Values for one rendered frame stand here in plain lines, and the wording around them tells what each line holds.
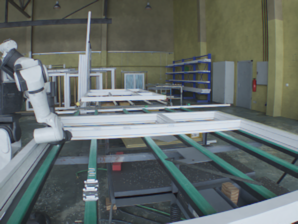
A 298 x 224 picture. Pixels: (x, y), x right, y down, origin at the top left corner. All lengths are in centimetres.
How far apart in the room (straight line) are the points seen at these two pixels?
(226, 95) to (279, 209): 997
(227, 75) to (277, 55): 318
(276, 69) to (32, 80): 780
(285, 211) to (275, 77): 760
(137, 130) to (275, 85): 708
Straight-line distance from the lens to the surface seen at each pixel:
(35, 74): 89
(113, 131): 139
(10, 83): 127
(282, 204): 61
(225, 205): 103
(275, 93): 816
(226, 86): 1047
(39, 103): 89
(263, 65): 884
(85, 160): 118
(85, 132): 139
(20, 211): 72
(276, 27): 836
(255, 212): 56
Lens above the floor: 124
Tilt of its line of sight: 9 degrees down
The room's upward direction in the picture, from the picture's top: straight up
